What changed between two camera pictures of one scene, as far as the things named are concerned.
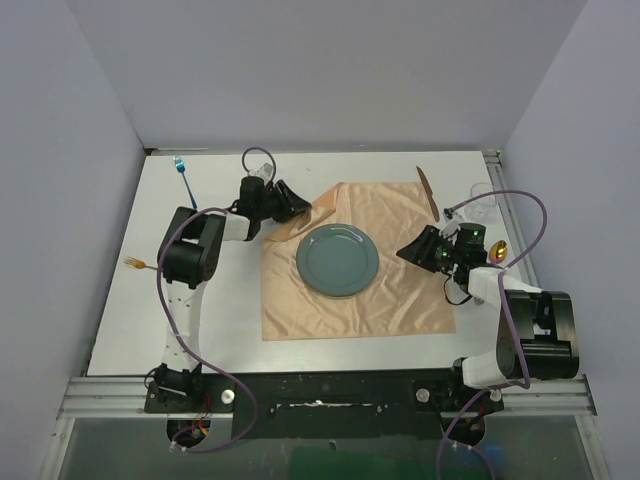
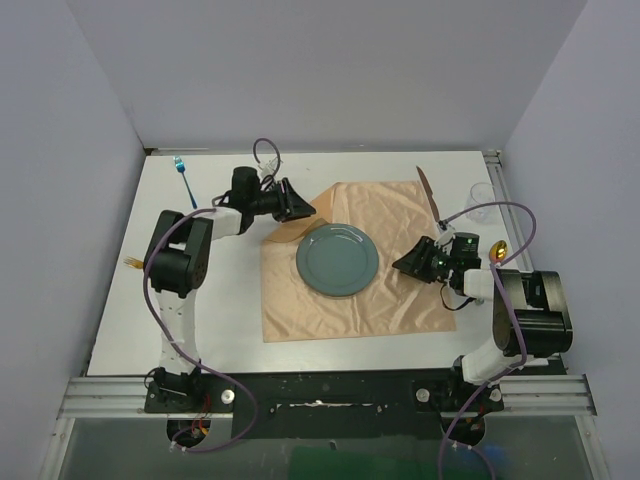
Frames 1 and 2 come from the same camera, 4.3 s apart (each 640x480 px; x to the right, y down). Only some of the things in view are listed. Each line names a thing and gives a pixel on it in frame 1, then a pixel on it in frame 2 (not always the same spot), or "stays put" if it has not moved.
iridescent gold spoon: x=498 y=251 stays put
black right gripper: x=421 y=250 -> x=416 y=262
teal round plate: x=337 y=260 stays put
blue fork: x=180 y=167 stays put
